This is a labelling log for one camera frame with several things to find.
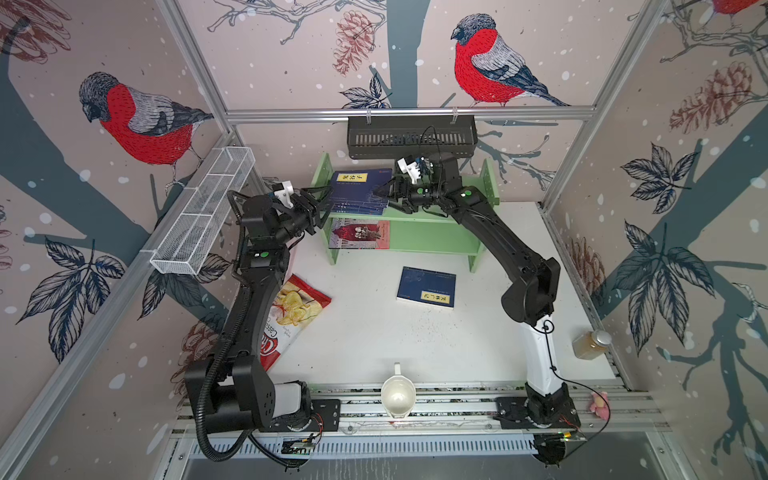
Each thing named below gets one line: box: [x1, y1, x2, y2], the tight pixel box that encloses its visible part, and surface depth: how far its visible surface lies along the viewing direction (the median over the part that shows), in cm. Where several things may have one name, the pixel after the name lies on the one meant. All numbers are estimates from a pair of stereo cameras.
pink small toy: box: [590, 391, 610, 421], surface depth 75 cm
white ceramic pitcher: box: [381, 362, 416, 419], surface depth 74 cm
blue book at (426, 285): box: [396, 265, 457, 309], surface depth 99 cm
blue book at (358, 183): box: [330, 168, 392, 198], surface depth 87 cm
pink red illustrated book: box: [329, 218, 390, 250], surface depth 97 cm
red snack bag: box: [260, 274, 332, 373], surface depth 87 cm
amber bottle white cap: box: [572, 330, 612, 361], surface depth 79 cm
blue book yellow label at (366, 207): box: [332, 199, 390, 216], surface depth 83 cm
